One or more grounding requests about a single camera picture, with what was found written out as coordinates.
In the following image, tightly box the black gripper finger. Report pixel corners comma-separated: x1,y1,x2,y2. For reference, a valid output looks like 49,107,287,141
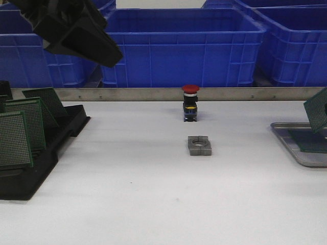
44,1,123,67

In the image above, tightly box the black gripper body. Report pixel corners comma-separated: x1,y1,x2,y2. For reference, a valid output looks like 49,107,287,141
9,1,88,48

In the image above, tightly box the green perforated circuit board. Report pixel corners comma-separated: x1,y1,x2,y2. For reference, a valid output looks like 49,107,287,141
288,129,326,154

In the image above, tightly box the rear green perforated board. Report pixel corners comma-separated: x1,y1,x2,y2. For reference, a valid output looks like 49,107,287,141
22,87,68,129

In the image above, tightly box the front green perforated board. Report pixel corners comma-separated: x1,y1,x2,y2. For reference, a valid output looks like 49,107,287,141
1,111,33,170

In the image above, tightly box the black circuit board rack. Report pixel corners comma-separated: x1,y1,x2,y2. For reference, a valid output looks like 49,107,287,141
1,81,90,201

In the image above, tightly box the silver metal tray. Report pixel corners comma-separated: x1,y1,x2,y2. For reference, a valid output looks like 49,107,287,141
271,122,326,168

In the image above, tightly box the far left blue crate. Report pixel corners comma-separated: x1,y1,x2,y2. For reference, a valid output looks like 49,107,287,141
1,0,116,10

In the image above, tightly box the left blue plastic crate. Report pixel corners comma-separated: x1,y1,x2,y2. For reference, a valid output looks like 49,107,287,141
1,10,97,88

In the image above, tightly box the blue plastic crate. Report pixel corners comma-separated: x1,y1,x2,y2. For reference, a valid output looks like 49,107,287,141
1,10,97,88
252,7,326,87
102,8,266,88

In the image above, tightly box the centre blue plastic crate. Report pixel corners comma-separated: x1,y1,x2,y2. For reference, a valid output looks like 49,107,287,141
102,8,266,88

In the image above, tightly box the red emergency stop button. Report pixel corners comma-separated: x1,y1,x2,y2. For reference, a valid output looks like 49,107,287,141
182,85,200,122

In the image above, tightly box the far right blue crate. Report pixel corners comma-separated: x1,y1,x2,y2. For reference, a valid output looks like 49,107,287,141
202,0,326,9

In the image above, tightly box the grey metal clamp block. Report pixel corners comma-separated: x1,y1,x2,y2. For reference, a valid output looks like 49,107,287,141
188,136,212,156

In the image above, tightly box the right blue plastic crate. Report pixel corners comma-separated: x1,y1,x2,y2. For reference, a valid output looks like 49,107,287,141
252,7,326,87

